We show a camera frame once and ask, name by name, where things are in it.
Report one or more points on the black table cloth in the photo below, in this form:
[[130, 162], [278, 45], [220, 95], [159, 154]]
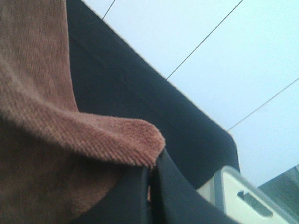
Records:
[[110, 78]]

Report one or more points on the white storage box grey rim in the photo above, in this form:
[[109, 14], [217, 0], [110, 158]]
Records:
[[231, 193]]

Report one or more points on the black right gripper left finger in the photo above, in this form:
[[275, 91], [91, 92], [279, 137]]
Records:
[[126, 203]]

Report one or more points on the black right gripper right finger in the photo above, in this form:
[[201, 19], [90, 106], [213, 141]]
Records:
[[176, 201]]

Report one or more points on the brown towel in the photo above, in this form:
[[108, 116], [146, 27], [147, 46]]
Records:
[[56, 163]]

